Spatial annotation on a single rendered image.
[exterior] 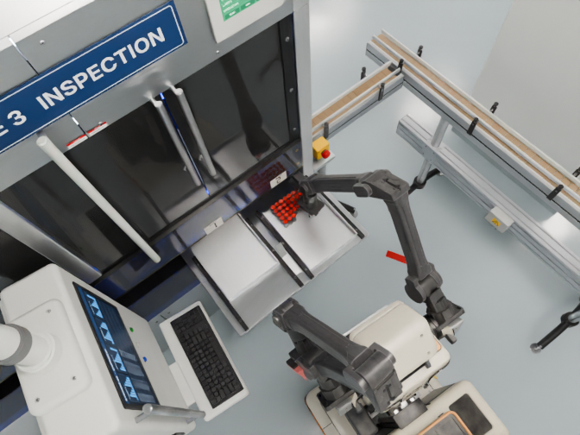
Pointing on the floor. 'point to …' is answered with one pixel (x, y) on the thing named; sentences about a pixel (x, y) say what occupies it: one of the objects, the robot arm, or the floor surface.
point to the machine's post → (299, 19)
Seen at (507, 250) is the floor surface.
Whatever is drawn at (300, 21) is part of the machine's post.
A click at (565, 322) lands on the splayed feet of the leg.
